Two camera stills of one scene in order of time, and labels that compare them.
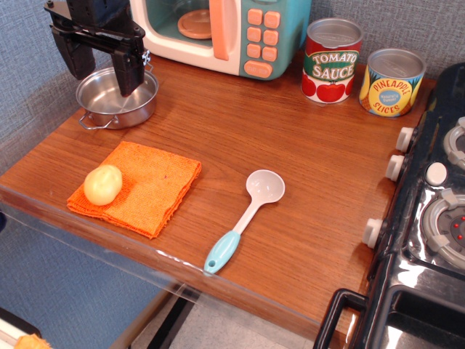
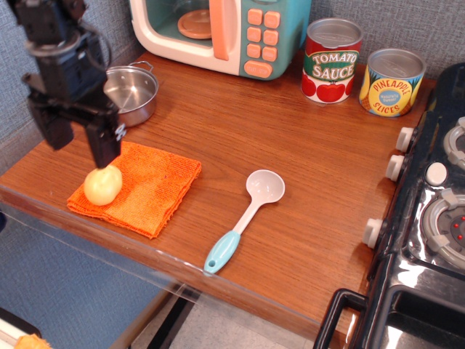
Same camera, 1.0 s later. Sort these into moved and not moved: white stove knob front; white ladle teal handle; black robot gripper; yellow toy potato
Moved: black robot gripper
Not moved: yellow toy potato; white ladle teal handle; white stove knob front
